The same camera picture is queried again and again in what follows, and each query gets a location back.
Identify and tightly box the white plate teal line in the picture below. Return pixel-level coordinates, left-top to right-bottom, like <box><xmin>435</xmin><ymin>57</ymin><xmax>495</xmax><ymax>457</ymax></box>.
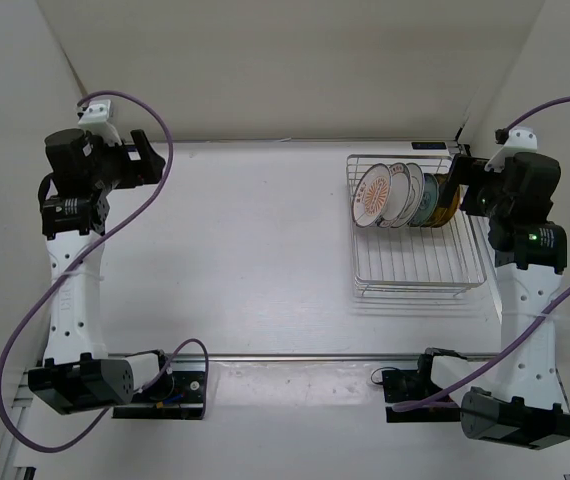
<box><xmin>395</xmin><ymin>163</ymin><xmax>425</xmax><ymax>228</ymax></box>

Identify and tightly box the dark blue rim plate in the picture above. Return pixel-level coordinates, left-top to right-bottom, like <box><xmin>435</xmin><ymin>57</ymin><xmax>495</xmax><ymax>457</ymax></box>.
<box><xmin>377</xmin><ymin>162</ymin><xmax>411</xmax><ymax>228</ymax></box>

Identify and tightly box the orange sunburst white plate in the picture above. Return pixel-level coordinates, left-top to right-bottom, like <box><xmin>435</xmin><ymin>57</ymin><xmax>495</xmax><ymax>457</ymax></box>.
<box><xmin>351</xmin><ymin>163</ymin><xmax>392</xmax><ymax>228</ymax></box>

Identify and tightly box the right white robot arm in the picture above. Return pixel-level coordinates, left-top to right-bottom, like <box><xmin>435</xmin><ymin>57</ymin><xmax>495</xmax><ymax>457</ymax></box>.
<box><xmin>414</xmin><ymin>152</ymin><xmax>570</xmax><ymax>450</ymax></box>

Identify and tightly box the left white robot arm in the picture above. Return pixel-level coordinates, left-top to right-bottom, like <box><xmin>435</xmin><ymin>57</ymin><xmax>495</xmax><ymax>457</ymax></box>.
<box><xmin>28</xmin><ymin>128</ymin><xmax>175</xmax><ymax>415</ymax></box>

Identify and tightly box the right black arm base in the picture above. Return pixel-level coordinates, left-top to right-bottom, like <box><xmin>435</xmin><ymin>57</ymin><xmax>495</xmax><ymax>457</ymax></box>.
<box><xmin>370</xmin><ymin>367</ymin><xmax>460</xmax><ymax>424</ymax></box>

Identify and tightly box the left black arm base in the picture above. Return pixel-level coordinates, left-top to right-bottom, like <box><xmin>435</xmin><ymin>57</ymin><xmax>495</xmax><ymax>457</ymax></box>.
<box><xmin>112</xmin><ymin>362</ymin><xmax>209</xmax><ymax>421</ymax></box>

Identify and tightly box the yellow patterned plate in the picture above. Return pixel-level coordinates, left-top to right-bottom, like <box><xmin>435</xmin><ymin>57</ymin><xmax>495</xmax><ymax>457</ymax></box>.
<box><xmin>436</xmin><ymin>187</ymin><xmax>461</xmax><ymax>228</ymax></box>
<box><xmin>424</xmin><ymin>188</ymin><xmax>460</xmax><ymax>228</ymax></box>

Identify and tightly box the light blue patterned plate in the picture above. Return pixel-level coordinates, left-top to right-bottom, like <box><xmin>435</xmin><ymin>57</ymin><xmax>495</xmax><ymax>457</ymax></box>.
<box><xmin>409</xmin><ymin>173</ymin><xmax>439</xmax><ymax>227</ymax></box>

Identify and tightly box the dark blue label sticker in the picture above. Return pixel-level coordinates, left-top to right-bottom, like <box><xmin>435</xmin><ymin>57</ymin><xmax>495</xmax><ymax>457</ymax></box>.
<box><xmin>411</xmin><ymin>141</ymin><xmax>447</xmax><ymax>151</ymax></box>

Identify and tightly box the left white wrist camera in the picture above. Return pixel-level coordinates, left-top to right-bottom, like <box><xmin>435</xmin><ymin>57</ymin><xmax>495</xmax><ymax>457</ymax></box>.
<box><xmin>77</xmin><ymin>99</ymin><xmax>122</xmax><ymax>147</ymax></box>

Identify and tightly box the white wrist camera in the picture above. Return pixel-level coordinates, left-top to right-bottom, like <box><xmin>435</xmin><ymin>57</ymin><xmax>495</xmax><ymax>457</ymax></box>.
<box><xmin>484</xmin><ymin>126</ymin><xmax>538</xmax><ymax>173</ymax></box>
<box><xmin>77</xmin><ymin>99</ymin><xmax>122</xmax><ymax>147</ymax></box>

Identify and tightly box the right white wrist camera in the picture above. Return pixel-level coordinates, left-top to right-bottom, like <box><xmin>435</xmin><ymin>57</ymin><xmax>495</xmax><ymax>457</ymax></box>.
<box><xmin>484</xmin><ymin>126</ymin><xmax>538</xmax><ymax>173</ymax></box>

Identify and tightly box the metal wire dish rack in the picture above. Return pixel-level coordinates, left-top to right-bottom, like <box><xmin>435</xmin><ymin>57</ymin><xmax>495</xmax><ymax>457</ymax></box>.
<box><xmin>345</xmin><ymin>153</ymin><xmax>487</xmax><ymax>301</ymax></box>

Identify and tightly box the aluminium table rail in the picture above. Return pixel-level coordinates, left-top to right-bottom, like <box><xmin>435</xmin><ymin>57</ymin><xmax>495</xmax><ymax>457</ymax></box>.
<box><xmin>164</xmin><ymin>352</ymin><xmax>501</xmax><ymax>362</ymax></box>

